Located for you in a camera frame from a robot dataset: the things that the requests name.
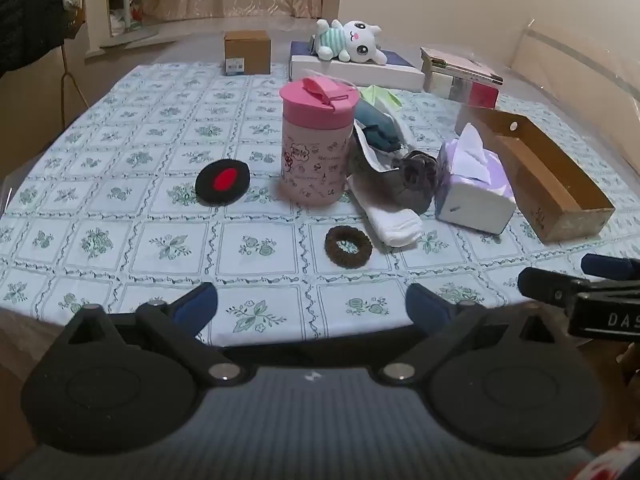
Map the white flat box blue lid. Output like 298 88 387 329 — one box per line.
289 41 426 93

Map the white cloth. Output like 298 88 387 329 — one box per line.
347 175 425 248

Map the cardboard tray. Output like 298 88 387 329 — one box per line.
455 105 616 243

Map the brown hair scrunchie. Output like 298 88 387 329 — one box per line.
324 226 373 264

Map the red white printed clothing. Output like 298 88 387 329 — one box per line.
585 440 640 480

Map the blue face mask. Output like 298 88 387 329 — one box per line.
355 101 405 153

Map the dark grey sock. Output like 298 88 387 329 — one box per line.
385 151 441 213

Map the black round pad red centre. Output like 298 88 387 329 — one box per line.
195 158 251 206

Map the clear plastic sheet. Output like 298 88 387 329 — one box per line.
510 17 640 161

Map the purple white tissue pack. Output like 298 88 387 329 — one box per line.
434 122 517 235

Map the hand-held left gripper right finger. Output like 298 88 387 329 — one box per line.
372 282 556 386

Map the small cardboard box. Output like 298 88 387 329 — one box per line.
223 30 272 77

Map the pink lidded plastic container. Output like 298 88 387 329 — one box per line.
278 76 360 206

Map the green cleaning cloth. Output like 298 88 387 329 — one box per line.
360 85 403 111

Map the pink cover book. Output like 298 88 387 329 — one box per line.
420 46 503 86

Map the white plush bunny striped shirt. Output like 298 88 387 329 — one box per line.
312 18 388 66

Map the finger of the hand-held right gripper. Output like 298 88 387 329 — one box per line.
517 266 588 311
581 253 640 283

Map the black knit garment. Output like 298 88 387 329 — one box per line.
0 0 68 76

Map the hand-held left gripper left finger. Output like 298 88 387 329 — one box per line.
60 282 251 386

